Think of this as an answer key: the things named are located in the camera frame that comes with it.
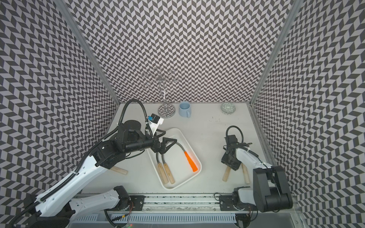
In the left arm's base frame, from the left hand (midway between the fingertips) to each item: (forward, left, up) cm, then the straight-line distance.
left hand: (169, 139), depth 63 cm
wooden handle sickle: (-7, +3, -29) cm, 30 cm away
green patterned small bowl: (+44, -39, -27) cm, 65 cm away
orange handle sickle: (+1, -10, -30) cm, 32 cm away
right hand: (-1, -32, -31) cm, 44 cm away
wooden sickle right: (-6, -42, -30) cm, 52 cm away
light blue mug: (+41, -5, -25) cm, 48 cm away
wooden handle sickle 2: (-6, -30, -30) cm, 43 cm away
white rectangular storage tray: (+4, 0, -29) cm, 29 cm away
